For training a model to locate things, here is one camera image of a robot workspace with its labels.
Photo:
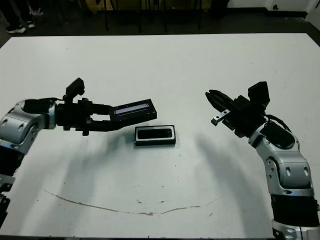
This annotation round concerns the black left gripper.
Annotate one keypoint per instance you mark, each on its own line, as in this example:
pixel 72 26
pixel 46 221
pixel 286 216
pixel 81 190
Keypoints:
pixel 72 115

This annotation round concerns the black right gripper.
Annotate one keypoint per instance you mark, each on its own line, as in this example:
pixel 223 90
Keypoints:
pixel 246 117

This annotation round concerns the black rectangular box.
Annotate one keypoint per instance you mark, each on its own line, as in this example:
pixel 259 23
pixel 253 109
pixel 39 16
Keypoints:
pixel 135 116

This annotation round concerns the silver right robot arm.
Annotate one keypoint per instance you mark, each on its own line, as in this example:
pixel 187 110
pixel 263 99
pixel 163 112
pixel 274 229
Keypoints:
pixel 295 172

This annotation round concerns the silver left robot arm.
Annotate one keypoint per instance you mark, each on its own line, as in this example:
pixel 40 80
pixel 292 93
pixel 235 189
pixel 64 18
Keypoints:
pixel 20 125

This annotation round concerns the black box with white lining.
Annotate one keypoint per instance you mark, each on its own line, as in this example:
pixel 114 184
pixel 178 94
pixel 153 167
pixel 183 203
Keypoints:
pixel 155 143

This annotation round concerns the person's sneakers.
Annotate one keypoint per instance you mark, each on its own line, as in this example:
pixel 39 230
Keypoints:
pixel 15 15

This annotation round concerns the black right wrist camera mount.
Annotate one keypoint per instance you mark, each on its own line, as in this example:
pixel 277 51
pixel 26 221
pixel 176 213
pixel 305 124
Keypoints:
pixel 260 93

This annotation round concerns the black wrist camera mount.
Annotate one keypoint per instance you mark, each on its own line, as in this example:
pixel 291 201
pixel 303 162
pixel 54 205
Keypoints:
pixel 260 93
pixel 75 88

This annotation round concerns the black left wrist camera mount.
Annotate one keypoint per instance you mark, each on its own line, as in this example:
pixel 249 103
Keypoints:
pixel 75 88

